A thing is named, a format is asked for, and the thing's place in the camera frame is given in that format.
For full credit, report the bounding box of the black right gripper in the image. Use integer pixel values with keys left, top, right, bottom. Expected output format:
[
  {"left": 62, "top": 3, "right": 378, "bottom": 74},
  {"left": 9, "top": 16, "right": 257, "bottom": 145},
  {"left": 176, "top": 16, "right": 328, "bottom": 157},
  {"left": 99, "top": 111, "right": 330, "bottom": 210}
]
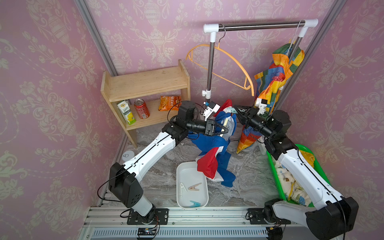
[{"left": 236, "top": 105, "right": 277, "bottom": 143}]

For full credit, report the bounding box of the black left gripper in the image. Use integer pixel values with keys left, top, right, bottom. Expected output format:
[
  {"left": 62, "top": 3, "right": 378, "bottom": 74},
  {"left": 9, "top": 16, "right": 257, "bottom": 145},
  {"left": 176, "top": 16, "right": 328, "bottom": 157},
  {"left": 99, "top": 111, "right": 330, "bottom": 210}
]
[{"left": 185, "top": 119, "right": 228, "bottom": 137}]

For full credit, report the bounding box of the blue red white jacket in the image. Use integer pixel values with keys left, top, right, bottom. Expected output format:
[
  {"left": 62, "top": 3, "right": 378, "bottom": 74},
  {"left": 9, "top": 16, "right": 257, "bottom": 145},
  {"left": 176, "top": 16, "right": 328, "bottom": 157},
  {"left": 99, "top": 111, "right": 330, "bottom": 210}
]
[{"left": 188, "top": 99, "right": 236, "bottom": 188}]

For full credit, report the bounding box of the pink clothespin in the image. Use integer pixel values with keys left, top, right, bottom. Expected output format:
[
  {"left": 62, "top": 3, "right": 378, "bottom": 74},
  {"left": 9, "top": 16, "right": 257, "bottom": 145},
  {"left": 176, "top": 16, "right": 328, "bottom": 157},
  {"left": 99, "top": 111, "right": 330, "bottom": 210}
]
[{"left": 188, "top": 183, "right": 202, "bottom": 191}]

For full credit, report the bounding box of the white clothespin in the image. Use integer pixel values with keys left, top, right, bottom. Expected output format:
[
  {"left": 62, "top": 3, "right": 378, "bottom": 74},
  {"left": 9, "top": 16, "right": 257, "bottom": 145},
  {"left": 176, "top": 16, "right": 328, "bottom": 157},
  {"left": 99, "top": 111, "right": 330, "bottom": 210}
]
[{"left": 179, "top": 182, "right": 187, "bottom": 198}]

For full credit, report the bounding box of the blue clothespin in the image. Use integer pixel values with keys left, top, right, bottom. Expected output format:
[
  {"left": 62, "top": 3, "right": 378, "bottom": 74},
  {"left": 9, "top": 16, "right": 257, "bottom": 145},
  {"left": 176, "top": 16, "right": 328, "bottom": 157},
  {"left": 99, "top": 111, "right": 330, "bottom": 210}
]
[{"left": 190, "top": 201, "right": 201, "bottom": 208}]

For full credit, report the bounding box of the yellow dinosaur print jacket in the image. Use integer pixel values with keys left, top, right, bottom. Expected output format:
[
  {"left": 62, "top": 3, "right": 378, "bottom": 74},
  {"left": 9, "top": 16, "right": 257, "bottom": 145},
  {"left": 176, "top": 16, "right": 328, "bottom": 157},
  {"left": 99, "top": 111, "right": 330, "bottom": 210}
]
[{"left": 272, "top": 158, "right": 312, "bottom": 207}]

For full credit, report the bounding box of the cream white clothes hanger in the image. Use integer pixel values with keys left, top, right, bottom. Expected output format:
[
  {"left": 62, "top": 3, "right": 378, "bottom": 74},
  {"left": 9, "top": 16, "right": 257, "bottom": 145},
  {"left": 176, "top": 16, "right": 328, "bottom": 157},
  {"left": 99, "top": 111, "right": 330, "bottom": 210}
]
[{"left": 216, "top": 112, "right": 237, "bottom": 141}]

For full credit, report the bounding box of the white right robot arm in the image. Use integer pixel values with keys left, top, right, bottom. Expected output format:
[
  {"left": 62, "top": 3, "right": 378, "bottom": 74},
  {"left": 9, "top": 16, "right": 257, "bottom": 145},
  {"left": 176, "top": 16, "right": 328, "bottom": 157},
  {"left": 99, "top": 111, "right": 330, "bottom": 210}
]
[{"left": 234, "top": 106, "right": 359, "bottom": 240}]

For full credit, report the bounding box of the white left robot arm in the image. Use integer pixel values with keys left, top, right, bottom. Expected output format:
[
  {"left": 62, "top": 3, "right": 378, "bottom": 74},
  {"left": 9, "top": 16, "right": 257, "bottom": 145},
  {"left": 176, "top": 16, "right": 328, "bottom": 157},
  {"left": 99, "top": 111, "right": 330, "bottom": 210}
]
[{"left": 108, "top": 101, "right": 237, "bottom": 224}]

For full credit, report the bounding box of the red clothespin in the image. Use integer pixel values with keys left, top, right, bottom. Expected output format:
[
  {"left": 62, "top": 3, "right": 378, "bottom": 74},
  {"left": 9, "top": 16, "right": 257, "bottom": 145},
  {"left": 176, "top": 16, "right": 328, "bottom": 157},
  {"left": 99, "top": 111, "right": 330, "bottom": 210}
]
[{"left": 272, "top": 73, "right": 286, "bottom": 82}]

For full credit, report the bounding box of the orange snack bag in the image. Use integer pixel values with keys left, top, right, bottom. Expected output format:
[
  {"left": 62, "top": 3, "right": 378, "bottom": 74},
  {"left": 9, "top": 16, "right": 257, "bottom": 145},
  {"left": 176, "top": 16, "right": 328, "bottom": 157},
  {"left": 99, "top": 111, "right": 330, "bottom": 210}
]
[{"left": 158, "top": 96, "right": 182, "bottom": 112}]

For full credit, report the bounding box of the white plastic tray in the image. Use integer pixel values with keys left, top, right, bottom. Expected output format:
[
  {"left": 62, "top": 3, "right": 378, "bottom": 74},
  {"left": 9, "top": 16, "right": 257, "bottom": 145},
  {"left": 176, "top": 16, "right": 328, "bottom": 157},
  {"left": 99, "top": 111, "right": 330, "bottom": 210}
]
[{"left": 177, "top": 162, "right": 209, "bottom": 209}]

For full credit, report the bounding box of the rainbow striped jacket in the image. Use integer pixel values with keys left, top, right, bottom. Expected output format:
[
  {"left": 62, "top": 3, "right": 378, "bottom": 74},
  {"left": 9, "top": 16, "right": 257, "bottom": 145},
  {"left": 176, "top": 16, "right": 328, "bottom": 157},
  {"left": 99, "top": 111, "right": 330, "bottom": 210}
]
[{"left": 236, "top": 42, "right": 306, "bottom": 155}]

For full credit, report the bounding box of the red soda can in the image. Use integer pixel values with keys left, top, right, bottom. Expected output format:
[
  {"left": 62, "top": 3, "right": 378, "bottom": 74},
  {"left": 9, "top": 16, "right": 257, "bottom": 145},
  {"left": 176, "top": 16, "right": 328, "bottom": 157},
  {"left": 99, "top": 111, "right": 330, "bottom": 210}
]
[{"left": 134, "top": 99, "right": 150, "bottom": 119}]

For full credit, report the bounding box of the green plastic basket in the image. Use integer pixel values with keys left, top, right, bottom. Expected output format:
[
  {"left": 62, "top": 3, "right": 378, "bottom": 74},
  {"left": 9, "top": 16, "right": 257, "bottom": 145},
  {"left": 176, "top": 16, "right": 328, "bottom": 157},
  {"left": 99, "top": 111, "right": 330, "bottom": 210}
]
[{"left": 267, "top": 144, "right": 330, "bottom": 207}]

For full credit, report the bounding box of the metal clothes rack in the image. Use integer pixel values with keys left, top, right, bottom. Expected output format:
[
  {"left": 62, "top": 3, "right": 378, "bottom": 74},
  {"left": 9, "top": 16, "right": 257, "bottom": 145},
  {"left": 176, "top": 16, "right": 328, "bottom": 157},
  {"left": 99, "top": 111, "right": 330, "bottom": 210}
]
[{"left": 202, "top": 19, "right": 319, "bottom": 103}]

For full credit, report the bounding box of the green white juice carton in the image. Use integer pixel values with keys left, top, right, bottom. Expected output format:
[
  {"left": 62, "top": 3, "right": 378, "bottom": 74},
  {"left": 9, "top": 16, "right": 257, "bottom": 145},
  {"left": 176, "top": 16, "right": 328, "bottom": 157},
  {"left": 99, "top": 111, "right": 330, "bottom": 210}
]
[{"left": 117, "top": 101, "right": 136, "bottom": 125}]

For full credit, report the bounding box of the wooden two-tier shelf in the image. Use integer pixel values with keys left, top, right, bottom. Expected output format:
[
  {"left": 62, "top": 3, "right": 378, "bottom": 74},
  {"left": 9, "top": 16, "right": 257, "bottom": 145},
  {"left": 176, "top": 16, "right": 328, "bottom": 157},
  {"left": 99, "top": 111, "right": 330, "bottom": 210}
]
[{"left": 101, "top": 60, "right": 191, "bottom": 148}]

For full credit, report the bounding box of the small circuit board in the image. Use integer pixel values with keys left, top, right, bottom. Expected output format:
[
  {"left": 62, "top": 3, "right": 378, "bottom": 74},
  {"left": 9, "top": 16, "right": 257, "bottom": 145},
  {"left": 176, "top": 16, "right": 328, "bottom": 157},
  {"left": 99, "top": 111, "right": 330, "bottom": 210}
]
[{"left": 138, "top": 228, "right": 158, "bottom": 238}]

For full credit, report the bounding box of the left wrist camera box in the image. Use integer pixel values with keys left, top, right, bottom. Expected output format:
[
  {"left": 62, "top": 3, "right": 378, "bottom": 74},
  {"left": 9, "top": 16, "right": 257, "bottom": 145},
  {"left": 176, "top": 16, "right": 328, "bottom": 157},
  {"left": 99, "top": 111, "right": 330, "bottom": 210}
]
[{"left": 203, "top": 102, "right": 220, "bottom": 122}]

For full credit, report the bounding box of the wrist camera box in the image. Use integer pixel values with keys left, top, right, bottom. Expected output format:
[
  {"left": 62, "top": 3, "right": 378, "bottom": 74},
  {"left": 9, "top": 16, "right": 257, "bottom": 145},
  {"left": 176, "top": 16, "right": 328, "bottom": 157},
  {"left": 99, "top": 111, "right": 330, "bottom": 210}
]
[
  {"left": 254, "top": 98, "right": 268, "bottom": 115},
  {"left": 203, "top": 102, "right": 220, "bottom": 122}
]

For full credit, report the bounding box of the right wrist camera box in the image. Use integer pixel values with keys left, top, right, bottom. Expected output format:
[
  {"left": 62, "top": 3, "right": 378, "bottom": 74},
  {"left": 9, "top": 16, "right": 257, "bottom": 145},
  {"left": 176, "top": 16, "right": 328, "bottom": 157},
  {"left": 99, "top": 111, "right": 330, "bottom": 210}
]
[{"left": 254, "top": 98, "right": 268, "bottom": 115}]

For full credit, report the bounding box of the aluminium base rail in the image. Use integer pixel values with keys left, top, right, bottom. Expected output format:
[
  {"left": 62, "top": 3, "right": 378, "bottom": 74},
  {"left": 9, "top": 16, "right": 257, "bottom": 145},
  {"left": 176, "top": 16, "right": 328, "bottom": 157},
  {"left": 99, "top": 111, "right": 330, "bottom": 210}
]
[{"left": 78, "top": 207, "right": 313, "bottom": 240}]

